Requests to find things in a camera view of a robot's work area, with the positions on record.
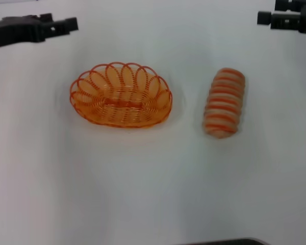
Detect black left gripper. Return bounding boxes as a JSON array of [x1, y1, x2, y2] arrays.
[[0, 13, 79, 50]]

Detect orange wire oval basket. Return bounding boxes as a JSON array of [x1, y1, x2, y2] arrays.
[[69, 61, 173, 128]]

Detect orange striped bread loaf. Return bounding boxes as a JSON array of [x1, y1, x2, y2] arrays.
[[201, 67, 246, 140]]

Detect dark rounded robot base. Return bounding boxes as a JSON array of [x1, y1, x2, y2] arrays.
[[186, 237, 267, 245]]

